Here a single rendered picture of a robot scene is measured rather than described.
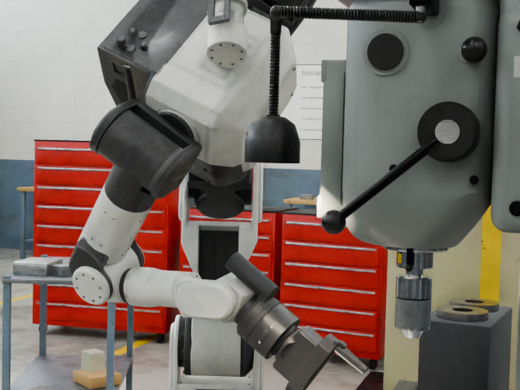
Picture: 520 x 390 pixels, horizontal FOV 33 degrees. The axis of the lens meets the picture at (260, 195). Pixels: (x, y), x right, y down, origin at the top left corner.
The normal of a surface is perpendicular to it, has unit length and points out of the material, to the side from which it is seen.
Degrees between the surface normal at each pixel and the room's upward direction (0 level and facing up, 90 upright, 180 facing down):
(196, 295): 98
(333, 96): 90
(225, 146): 140
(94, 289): 114
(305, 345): 88
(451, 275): 90
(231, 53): 147
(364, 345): 90
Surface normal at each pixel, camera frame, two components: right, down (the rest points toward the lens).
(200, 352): 0.01, 0.11
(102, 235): -0.44, 0.44
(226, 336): 0.01, -0.11
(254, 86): 0.62, -0.03
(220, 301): -0.48, 0.18
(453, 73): -0.31, 0.04
